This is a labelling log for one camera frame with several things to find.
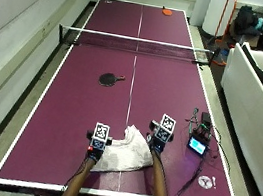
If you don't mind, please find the person's left hand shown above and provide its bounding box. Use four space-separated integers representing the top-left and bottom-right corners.
81 130 115 166

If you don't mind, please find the person's right hand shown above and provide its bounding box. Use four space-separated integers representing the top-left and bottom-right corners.
143 118 178 156

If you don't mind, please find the white cloth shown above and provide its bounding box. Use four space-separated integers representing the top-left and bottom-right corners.
90 119 160 182

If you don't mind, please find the white marker cube left glove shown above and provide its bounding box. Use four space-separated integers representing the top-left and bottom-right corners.
90 121 112 151

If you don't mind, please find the white marker cube glove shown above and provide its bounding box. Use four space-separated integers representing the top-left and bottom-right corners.
90 121 112 151
153 113 178 144

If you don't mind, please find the white marker cube right glove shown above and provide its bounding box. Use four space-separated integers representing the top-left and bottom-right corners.
153 113 178 144

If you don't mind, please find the black power adapter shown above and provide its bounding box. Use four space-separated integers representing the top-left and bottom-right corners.
199 111 214 126

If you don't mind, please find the round white sticker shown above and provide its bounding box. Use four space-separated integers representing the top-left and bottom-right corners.
196 174 215 190

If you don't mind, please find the black table tennis paddle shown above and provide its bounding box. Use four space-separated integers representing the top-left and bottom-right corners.
97 70 127 91

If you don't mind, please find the table tennis net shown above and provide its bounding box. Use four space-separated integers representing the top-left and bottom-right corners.
56 23 221 71

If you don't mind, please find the white sofa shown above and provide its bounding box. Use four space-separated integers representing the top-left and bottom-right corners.
201 39 263 196

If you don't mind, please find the orange table tennis paddle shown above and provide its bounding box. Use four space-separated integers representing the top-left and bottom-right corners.
161 5 175 18

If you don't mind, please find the white cylindrical column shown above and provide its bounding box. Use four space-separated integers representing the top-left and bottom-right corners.
200 0 237 39

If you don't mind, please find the black backpack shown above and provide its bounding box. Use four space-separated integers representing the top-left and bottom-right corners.
233 3 262 38

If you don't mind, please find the small screen recording device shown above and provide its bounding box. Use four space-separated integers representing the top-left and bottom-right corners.
182 118 216 159

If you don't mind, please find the black cable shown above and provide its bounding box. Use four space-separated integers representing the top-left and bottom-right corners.
174 121 239 196

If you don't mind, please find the orange metal frame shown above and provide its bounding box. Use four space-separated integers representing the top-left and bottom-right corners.
208 0 239 67

